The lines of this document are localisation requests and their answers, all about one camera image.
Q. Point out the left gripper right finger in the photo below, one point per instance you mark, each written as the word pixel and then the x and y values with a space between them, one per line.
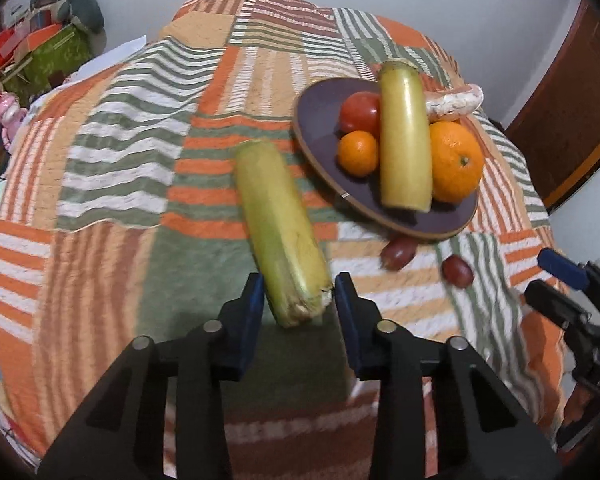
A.
pixel 482 430

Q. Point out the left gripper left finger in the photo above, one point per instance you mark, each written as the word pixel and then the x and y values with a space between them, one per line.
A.
pixel 117 431

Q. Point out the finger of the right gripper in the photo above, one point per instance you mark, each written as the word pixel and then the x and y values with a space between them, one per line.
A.
pixel 581 277
pixel 560 304

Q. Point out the dark red grape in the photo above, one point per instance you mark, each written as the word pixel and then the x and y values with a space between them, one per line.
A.
pixel 457 272
pixel 398 253

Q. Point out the pink sausage roll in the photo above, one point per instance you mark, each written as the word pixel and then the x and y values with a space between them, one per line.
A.
pixel 453 104

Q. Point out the brown wooden door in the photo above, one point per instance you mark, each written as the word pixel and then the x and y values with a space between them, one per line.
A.
pixel 558 129

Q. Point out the large orange front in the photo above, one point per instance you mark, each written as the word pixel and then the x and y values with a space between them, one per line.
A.
pixel 457 162

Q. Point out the orange green patchwork quilt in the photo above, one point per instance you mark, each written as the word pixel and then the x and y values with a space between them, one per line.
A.
pixel 120 216

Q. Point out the small tangerine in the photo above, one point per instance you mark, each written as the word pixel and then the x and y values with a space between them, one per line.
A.
pixel 358 153

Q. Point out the red tomato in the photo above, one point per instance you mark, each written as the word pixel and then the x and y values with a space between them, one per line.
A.
pixel 360 112

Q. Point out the dark purple round plate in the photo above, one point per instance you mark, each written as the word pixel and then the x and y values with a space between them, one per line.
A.
pixel 317 130

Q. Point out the pink toy figure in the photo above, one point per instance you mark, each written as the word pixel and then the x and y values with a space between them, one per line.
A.
pixel 11 118

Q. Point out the white cloth on bedside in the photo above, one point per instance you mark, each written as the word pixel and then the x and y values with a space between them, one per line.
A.
pixel 108 59

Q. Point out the green patterned box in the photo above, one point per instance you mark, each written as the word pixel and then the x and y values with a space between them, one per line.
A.
pixel 48 65

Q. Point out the red orange boxes stack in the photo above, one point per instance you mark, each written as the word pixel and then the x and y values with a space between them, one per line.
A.
pixel 30 32

